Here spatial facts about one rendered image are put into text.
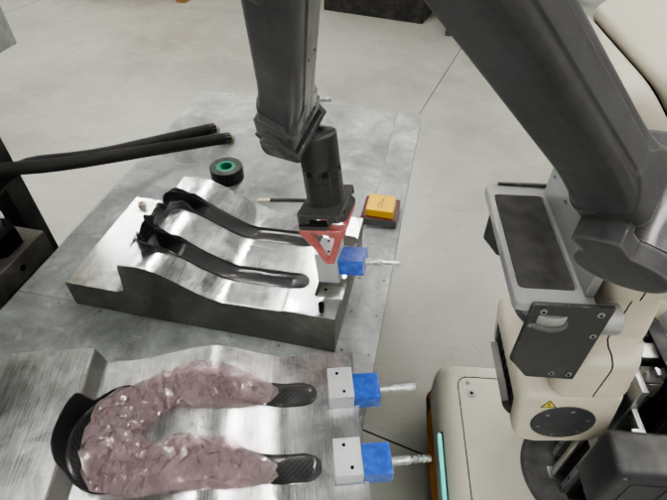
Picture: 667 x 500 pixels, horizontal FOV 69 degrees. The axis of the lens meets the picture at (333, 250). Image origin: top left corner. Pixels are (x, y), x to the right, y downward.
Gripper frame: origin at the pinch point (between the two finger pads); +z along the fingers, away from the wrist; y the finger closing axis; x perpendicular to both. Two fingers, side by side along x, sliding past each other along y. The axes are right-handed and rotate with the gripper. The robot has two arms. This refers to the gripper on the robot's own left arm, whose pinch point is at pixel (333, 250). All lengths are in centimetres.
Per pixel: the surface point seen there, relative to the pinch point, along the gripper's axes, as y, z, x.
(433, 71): -310, 50, -8
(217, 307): 6.2, 8.2, -19.9
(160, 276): 7.3, 1.4, -28.0
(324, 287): -2.9, 10.0, -3.7
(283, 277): -1.5, 7.1, -10.4
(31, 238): -9, 6, -72
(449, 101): -266, 59, 5
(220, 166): -38, 2, -39
